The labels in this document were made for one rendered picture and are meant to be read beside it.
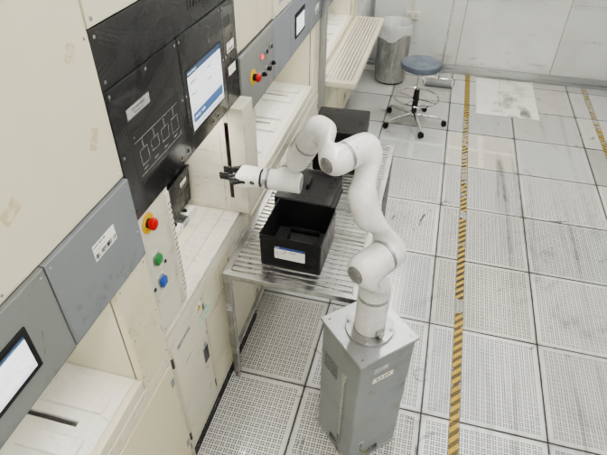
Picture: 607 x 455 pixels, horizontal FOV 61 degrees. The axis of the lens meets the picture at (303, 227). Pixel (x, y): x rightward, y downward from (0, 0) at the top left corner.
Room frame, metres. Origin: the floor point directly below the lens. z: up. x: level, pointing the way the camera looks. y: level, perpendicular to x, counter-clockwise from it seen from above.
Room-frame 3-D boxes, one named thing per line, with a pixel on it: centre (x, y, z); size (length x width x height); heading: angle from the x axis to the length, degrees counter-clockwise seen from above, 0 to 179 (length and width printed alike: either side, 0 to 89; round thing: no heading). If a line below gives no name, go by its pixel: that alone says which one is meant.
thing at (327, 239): (1.77, 0.02, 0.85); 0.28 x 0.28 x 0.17; 74
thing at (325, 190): (2.14, -0.03, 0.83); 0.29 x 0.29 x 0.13; 74
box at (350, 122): (2.55, -0.20, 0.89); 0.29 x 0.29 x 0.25; 79
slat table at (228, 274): (2.16, -0.10, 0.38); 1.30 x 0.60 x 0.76; 166
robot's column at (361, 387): (1.32, -0.26, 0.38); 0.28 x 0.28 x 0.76; 31
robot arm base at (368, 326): (1.32, -0.26, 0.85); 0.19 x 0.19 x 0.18
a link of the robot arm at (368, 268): (1.29, -0.24, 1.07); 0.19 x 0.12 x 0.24; 132
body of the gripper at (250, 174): (1.73, 0.21, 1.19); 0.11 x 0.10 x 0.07; 76
